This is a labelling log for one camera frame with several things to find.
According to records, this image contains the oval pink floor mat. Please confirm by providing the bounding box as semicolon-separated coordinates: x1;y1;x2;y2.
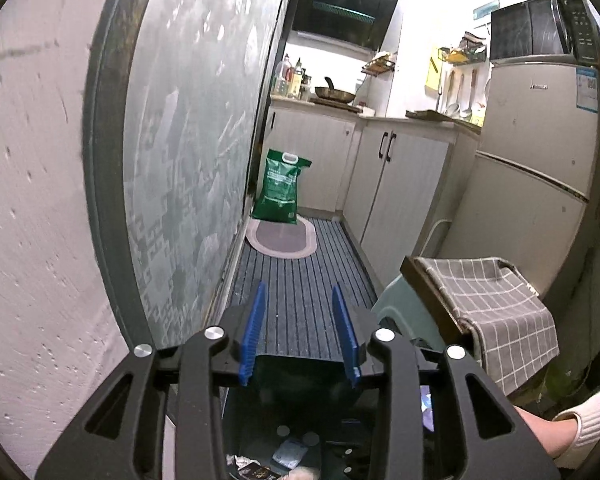
246;216;317;260

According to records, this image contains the white slipper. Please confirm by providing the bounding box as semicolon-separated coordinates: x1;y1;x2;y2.
554;391;600;470

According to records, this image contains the teal plastic stool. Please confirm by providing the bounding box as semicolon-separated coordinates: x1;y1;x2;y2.
372;274;445;351

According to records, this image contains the frying pan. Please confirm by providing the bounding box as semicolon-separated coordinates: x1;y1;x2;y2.
314;76;355;105

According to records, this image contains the striped blue floor runner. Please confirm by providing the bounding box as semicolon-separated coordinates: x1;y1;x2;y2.
230;218;377;361

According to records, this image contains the condiment bottles group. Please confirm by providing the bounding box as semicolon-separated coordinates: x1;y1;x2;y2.
271;54;311;101

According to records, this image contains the blue white tissue pack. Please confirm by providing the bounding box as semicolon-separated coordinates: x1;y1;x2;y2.
272;438;309;470

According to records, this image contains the white kitchen cabinet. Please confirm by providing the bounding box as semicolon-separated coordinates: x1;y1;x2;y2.
262;98;479;292

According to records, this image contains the white refrigerator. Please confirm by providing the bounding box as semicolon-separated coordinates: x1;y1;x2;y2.
438;62;600;295

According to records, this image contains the green rice bag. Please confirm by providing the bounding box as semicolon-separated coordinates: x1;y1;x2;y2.
252;148;312;224

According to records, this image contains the black range hood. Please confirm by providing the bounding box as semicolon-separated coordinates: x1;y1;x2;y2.
292;0;399;51

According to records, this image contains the black microwave oven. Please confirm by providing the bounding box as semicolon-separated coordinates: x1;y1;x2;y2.
489;0;598;65

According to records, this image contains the grey checked tablecloth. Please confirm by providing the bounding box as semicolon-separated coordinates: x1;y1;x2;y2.
415;257;559;394

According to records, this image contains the wooden cutting board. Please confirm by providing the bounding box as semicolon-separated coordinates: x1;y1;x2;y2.
405;110;481;134

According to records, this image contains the black snack bag box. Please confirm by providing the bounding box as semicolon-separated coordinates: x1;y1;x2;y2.
232;462;280;480

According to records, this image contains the dark teal trash bin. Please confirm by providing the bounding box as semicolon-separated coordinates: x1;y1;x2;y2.
220;353;437;480

